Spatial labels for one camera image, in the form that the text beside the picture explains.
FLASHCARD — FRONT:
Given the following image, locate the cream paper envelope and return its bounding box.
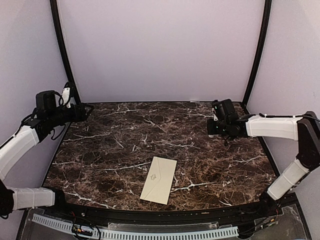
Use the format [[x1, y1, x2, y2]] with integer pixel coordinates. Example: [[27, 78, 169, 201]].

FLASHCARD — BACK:
[[140, 156, 177, 205]]

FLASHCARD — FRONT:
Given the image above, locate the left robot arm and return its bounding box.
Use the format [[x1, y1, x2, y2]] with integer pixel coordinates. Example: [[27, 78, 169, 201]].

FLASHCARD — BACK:
[[0, 87, 94, 219]]

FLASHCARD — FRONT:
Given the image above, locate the black curved front rail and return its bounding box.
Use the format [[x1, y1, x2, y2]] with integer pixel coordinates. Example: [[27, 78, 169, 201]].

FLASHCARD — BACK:
[[44, 201, 281, 226]]

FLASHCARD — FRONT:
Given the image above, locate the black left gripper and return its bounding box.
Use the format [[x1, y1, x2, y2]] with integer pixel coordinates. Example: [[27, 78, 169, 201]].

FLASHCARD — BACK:
[[48, 102, 95, 127]]

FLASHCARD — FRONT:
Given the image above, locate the black frame post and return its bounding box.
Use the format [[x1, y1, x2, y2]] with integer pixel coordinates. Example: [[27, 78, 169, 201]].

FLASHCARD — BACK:
[[49, 0, 81, 104], [241, 0, 272, 109]]

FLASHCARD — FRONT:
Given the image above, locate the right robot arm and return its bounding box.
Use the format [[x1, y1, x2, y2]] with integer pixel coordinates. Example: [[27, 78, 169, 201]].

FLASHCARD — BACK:
[[207, 99, 320, 217]]

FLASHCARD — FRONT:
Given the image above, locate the white slotted cable duct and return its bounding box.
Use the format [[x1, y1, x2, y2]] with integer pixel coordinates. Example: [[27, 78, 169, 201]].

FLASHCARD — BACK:
[[32, 214, 239, 240]]

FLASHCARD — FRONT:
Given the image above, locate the right black frame post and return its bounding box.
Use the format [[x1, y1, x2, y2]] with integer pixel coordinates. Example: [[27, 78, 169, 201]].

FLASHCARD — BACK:
[[241, 0, 272, 109]]

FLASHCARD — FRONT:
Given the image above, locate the left black frame post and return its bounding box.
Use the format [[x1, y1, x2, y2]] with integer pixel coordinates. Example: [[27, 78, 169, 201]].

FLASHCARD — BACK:
[[49, 0, 81, 104]]

